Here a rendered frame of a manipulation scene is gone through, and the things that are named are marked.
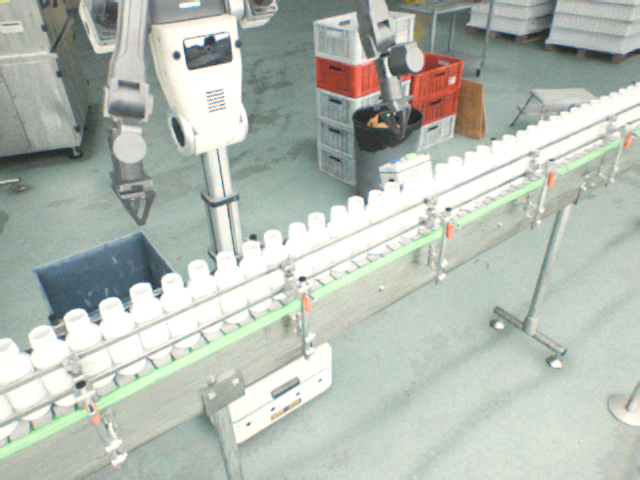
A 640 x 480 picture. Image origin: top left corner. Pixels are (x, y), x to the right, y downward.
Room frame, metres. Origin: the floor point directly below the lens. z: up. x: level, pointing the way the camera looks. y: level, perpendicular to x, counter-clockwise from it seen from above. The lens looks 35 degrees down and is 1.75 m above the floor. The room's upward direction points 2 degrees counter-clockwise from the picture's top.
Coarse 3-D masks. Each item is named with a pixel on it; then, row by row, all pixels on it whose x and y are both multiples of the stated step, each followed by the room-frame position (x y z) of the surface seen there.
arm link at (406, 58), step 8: (368, 40) 1.24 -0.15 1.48; (368, 48) 1.24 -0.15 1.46; (392, 48) 1.21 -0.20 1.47; (400, 48) 1.19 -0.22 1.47; (408, 48) 1.18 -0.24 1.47; (416, 48) 1.19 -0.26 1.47; (368, 56) 1.24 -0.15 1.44; (376, 56) 1.22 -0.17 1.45; (392, 56) 1.21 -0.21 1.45; (400, 56) 1.18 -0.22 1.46; (408, 56) 1.17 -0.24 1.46; (416, 56) 1.18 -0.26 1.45; (392, 64) 1.20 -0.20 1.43; (400, 64) 1.18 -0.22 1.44; (408, 64) 1.16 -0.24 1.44; (416, 64) 1.17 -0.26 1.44; (400, 72) 1.19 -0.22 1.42; (408, 72) 1.17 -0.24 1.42
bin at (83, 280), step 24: (120, 240) 1.23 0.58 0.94; (144, 240) 1.25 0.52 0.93; (48, 264) 1.11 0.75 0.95; (72, 264) 1.15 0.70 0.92; (96, 264) 1.18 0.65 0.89; (120, 264) 1.22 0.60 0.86; (144, 264) 1.26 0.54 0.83; (168, 264) 1.09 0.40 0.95; (48, 288) 1.10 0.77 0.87; (72, 288) 1.13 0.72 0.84; (96, 288) 1.17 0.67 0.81; (120, 288) 1.20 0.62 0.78; (96, 312) 1.15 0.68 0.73
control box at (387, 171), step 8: (408, 160) 1.33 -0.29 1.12; (416, 160) 1.32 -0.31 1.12; (424, 160) 1.34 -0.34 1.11; (384, 168) 1.32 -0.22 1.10; (392, 168) 1.29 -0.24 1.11; (400, 168) 1.29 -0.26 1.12; (408, 168) 1.30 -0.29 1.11; (416, 168) 1.31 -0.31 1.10; (424, 168) 1.33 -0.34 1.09; (384, 176) 1.32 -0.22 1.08; (392, 176) 1.29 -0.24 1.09; (400, 176) 1.28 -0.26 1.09; (416, 176) 1.31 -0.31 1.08
